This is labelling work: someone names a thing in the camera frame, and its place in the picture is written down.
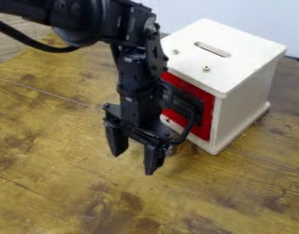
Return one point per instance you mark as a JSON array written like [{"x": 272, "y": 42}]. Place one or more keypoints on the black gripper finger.
[
  {"x": 154, "y": 158},
  {"x": 117, "y": 139}
]

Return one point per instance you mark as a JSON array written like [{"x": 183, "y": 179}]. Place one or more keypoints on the red drawer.
[{"x": 203, "y": 101}]

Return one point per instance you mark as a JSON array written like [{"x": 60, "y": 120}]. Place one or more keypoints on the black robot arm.
[{"x": 126, "y": 25}]

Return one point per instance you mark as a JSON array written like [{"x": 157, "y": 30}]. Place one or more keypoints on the white wooden box cabinet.
[{"x": 225, "y": 66}]

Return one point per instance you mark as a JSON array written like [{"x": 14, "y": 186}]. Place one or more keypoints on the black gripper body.
[{"x": 138, "y": 117}]

